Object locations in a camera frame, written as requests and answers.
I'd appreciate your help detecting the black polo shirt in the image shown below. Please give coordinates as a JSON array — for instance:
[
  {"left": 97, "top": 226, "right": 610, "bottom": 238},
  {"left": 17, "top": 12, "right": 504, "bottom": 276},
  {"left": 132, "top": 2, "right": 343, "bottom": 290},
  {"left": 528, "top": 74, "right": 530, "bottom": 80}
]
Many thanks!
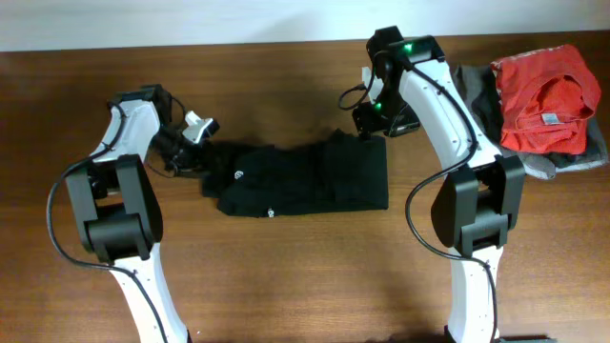
[{"left": 200, "top": 130, "right": 389, "bottom": 217}]

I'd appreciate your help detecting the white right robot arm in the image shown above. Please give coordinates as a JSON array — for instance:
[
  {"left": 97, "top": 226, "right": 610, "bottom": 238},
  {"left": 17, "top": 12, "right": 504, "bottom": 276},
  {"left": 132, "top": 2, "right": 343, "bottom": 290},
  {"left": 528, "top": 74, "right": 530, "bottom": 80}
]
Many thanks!
[{"left": 350, "top": 27, "right": 525, "bottom": 342}]

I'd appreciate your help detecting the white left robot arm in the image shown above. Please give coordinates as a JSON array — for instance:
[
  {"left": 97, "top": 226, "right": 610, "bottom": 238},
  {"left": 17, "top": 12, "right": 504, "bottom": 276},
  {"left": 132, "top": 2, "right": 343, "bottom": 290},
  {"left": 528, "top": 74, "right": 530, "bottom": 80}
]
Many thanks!
[{"left": 61, "top": 84, "right": 219, "bottom": 342}]

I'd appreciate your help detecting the grey folded garment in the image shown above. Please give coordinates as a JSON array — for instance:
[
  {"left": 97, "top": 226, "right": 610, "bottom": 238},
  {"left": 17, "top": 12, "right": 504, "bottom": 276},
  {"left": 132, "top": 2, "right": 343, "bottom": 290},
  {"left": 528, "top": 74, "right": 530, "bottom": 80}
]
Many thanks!
[{"left": 452, "top": 65, "right": 609, "bottom": 180}]

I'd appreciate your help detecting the red folded shirt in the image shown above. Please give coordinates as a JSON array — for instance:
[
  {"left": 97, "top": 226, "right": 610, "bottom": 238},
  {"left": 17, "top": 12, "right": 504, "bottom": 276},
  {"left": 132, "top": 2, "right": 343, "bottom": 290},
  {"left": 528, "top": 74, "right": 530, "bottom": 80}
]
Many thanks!
[{"left": 491, "top": 44, "right": 601, "bottom": 155}]

